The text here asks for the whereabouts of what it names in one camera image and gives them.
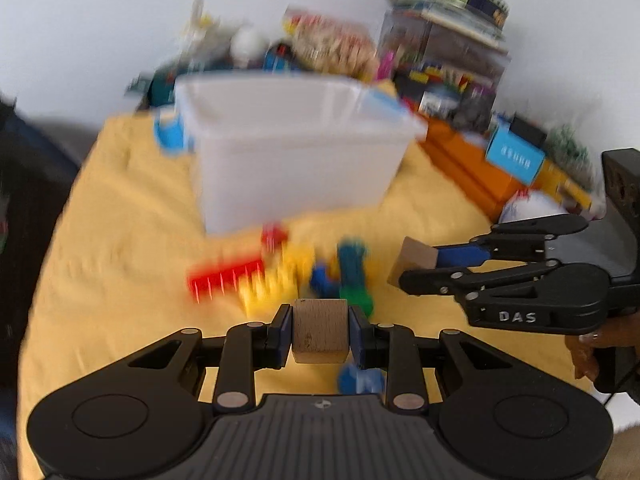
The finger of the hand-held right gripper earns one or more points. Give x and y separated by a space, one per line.
435 280
460 256

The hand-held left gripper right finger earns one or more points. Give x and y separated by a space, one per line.
355 335

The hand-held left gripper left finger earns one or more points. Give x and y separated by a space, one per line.
286 335

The wooden cube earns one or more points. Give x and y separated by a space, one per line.
320 330
412 260

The yellow toy brick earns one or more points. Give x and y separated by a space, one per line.
272 285

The white plastic bin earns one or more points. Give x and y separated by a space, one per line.
300 160

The person's right hand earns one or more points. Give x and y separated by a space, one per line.
585 355

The blue round toy sign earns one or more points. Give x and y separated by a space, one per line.
360 380

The green toy brick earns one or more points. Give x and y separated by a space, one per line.
355 280

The blue toy brick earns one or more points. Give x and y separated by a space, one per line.
324 280

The white tissue pack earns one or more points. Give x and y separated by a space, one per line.
530 207

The long red toy brick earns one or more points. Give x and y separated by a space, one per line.
220 280

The orange box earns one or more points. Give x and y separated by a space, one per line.
470 170

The small red toy brick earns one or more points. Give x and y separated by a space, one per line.
275 237

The yellow box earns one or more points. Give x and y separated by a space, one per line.
570 187

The blue card box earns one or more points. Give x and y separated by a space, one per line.
515 157

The black box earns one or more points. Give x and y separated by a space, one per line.
527 130

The small green plant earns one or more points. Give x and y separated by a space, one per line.
567 147

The yellow tablecloth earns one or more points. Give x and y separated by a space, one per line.
125 260

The clear plastic jar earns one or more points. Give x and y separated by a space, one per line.
440 60

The patterned snack bag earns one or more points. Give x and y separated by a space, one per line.
332 45

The dark chair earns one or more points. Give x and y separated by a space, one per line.
30 210

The white ball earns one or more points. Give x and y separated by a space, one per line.
248 47

